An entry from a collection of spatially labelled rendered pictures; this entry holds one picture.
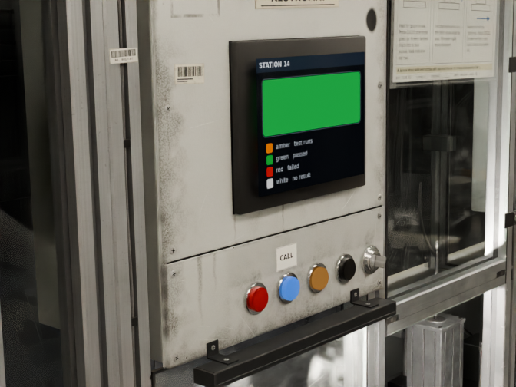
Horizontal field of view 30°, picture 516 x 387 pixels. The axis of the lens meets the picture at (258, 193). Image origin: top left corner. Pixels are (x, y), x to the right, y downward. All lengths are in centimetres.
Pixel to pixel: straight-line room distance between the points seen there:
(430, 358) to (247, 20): 101
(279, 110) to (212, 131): 9
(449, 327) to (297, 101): 88
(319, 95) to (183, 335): 34
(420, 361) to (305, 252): 77
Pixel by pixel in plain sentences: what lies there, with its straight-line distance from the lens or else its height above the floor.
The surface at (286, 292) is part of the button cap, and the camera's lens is 121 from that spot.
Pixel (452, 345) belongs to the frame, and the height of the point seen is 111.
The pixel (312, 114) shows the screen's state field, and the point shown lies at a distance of 119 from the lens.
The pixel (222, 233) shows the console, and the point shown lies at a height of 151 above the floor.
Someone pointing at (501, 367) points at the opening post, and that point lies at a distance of 180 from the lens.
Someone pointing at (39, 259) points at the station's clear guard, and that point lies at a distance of 99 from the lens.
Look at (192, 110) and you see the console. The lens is 107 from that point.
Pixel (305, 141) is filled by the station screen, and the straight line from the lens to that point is 118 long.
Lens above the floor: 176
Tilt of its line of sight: 10 degrees down
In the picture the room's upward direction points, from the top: 1 degrees counter-clockwise
